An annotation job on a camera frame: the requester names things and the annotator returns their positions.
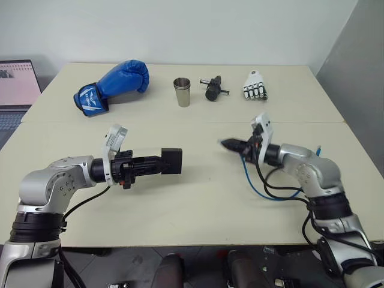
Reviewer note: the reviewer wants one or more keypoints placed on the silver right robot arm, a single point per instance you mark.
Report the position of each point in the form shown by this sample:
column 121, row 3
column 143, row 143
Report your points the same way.
column 318, row 174

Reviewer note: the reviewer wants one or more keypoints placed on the open laptop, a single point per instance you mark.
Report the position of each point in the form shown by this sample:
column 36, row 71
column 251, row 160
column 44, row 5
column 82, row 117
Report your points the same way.
column 15, row 87

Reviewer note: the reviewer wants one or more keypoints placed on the stainless steel cup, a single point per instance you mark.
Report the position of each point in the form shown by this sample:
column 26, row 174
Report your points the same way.
column 181, row 81
column 183, row 97

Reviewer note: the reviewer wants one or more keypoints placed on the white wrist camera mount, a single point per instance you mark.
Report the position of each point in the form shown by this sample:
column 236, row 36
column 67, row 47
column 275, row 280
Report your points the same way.
column 113, row 140
column 265, row 132

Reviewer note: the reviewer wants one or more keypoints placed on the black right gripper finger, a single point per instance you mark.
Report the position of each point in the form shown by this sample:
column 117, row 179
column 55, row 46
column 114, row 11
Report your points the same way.
column 235, row 150
column 234, row 142

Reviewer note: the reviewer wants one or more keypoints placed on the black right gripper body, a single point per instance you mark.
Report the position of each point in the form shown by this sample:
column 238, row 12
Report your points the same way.
column 252, row 148

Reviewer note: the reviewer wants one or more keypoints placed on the blue boxing glove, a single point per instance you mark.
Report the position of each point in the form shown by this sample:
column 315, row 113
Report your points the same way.
column 120, row 84

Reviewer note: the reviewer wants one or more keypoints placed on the dark rounded shape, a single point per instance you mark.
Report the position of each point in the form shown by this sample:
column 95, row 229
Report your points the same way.
column 244, row 270
column 168, row 271

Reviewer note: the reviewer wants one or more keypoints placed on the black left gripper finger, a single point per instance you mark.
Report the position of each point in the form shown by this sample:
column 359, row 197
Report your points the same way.
column 148, row 170
column 148, row 160

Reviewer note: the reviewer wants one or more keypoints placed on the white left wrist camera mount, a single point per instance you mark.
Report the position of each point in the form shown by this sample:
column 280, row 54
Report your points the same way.
column 113, row 140

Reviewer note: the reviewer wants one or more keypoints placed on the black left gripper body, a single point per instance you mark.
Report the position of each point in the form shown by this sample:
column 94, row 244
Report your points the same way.
column 123, row 168

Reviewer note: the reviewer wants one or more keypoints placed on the black cylindrical gadget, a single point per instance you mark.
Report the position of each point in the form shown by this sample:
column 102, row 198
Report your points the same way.
column 213, row 88

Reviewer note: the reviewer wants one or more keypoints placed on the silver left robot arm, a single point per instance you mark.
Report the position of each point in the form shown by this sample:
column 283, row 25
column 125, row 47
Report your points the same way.
column 45, row 186

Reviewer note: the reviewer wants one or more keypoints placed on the white robotic hand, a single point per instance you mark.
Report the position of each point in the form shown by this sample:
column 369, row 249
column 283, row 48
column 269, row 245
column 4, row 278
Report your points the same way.
column 254, row 87

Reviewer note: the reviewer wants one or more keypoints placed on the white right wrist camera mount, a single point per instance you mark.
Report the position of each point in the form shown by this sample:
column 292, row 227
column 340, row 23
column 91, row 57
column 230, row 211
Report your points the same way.
column 265, row 132

